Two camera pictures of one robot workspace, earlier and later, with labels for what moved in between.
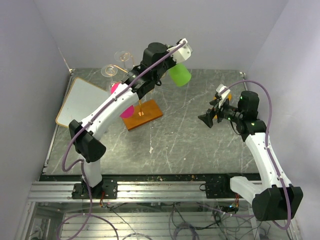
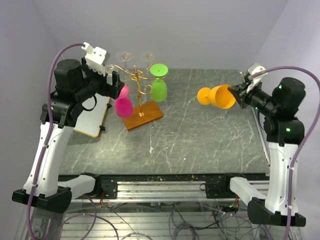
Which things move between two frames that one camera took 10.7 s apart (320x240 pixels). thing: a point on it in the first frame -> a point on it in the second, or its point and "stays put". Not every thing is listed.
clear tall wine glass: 122,56 stays put
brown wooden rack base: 151,111 stays put
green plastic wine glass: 180,74 -> 159,87
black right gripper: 208,117 -> 240,93
